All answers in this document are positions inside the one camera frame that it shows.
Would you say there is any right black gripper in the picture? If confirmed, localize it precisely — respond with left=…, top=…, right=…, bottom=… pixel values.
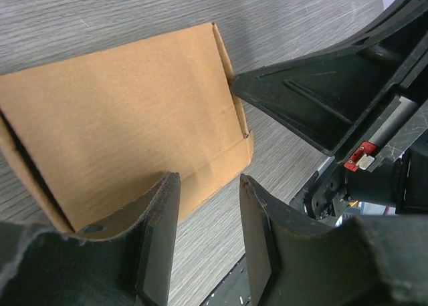
left=231, top=0, right=427, bottom=214

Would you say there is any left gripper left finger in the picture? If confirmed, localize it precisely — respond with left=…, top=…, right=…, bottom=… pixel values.
left=1, top=172, right=181, bottom=305

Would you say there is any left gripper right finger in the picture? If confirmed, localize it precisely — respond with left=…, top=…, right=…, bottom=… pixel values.
left=239, top=174, right=427, bottom=305

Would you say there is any brown cardboard box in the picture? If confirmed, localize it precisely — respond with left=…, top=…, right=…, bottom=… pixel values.
left=1, top=23, right=253, bottom=233

